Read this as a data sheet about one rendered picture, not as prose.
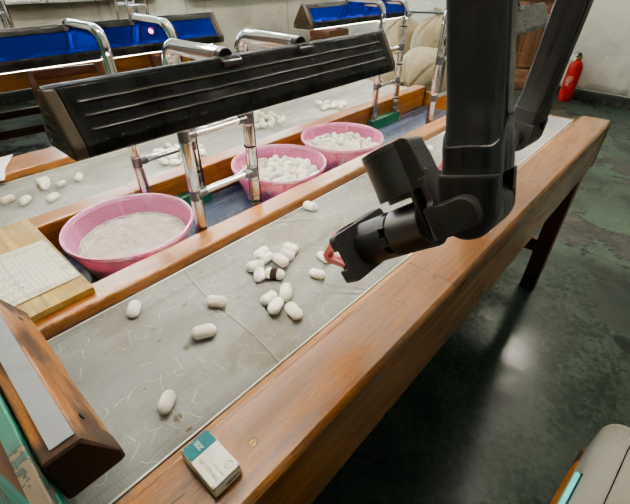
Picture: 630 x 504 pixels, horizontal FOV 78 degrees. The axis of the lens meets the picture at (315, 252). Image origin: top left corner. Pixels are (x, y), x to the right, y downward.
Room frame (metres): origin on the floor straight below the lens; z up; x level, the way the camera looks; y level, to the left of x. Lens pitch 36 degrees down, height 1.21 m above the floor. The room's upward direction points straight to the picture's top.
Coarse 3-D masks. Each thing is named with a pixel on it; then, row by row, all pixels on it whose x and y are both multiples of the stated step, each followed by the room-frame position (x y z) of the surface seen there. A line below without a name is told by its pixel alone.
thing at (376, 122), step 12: (348, 0) 1.68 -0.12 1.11; (360, 0) 1.64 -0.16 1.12; (372, 0) 1.61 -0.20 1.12; (384, 0) 1.75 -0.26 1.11; (396, 0) 1.71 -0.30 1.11; (384, 12) 1.58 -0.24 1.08; (408, 12) 1.69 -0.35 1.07; (384, 24) 1.58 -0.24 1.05; (396, 48) 1.66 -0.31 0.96; (396, 72) 1.69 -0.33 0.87; (384, 84) 1.61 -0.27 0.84; (396, 84) 1.69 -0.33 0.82; (372, 96) 1.59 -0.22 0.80; (396, 96) 1.69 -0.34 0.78; (372, 108) 1.58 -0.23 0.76; (396, 108) 1.69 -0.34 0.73; (372, 120) 1.57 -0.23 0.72; (384, 120) 1.63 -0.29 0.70; (396, 120) 1.69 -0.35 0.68
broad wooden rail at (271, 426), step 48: (576, 144) 1.18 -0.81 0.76; (528, 192) 0.86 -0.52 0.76; (480, 240) 0.65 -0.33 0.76; (528, 240) 0.90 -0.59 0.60; (384, 288) 0.51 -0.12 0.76; (432, 288) 0.51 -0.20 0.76; (480, 288) 0.65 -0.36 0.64; (336, 336) 0.40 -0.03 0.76; (384, 336) 0.40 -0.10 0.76; (432, 336) 0.48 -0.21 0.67; (288, 384) 0.32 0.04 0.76; (336, 384) 0.32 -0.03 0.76; (384, 384) 0.37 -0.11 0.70; (240, 432) 0.25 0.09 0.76; (288, 432) 0.25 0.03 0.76; (336, 432) 0.28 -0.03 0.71; (144, 480) 0.20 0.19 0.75; (192, 480) 0.20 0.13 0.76; (240, 480) 0.20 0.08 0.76; (288, 480) 0.21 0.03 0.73
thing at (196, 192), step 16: (240, 32) 0.80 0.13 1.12; (256, 32) 0.77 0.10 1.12; (272, 32) 0.76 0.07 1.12; (176, 48) 0.67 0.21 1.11; (192, 48) 0.64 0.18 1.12; (208, 48) 0.61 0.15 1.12; (224, 48) 0.60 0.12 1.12; (240, 48) 0.81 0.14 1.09; (304, 48) 0.70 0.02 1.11; (224, 64) 0.58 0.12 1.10; (240, 64) 0.60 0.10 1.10; (208, 128) 0.74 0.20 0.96; (192, 160) 0.70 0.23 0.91; (256, 160) 0.82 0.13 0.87; (192, 176) 0.70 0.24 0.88; (240, 176) 0.79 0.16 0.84; (256, 176) 0.81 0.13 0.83; (192, 192) 0.70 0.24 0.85; (208, 192) 0.72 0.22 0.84; (256, 192) 0.81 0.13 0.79; (192, 208) 0.70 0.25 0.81
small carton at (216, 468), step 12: (204, 432) 0.24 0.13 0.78; (192, 444) 0.23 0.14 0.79; (204, 444) 0.23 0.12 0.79; (216, 444) 0.23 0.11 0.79; (192, 456) 0.21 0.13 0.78; (204, 456) 0.21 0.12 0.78; (216, 456) 0.21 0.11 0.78; (228, 456) 0.21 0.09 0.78; (192, 468) 0.20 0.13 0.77; (204, 468) 0.20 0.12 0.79; (216, 468) 0.20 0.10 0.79; (228, 468) 0.20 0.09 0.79; (240, 468) 0.20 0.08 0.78; (204, 480) 0.19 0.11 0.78; (216, 480) 0.19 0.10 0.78; (228, 480) 0.19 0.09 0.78; (216, 492) 0.18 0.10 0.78
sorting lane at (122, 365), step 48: (432, 144) 1.25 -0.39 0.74; (336, 192) 0.91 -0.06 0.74; (240, 240) 0.69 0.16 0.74; (288, 240) 0.69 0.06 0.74; (192, 288) 0.54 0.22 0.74; (240, 288) 0.54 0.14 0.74; (336, 288) 0.54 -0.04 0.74; (96, 336) 0.42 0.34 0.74; (144, 336) 0.42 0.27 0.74; (240, 336) 0.42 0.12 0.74; (288, 336) 0.42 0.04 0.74; (96, 384) 0.33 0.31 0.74; (144, 384) 0.33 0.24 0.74; (192, 384) 0.33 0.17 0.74; (240, 384) 0.33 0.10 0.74; (144, 432) 0.26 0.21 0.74; (192, 432) 0.26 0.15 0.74; (96, 480) 0.21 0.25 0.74
